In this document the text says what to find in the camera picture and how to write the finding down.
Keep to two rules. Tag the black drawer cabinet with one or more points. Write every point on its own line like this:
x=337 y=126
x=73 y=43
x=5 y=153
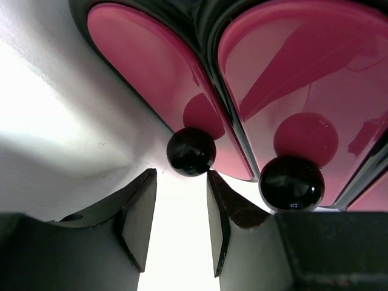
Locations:
x=191 y=152

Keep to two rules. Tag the pink top drawer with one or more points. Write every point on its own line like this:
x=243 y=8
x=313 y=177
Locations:
x=374 y=199

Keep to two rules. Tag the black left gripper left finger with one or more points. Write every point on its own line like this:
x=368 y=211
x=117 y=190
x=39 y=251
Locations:
x=101 y=247

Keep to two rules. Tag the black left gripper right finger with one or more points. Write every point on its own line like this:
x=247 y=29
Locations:
x=255 y=250

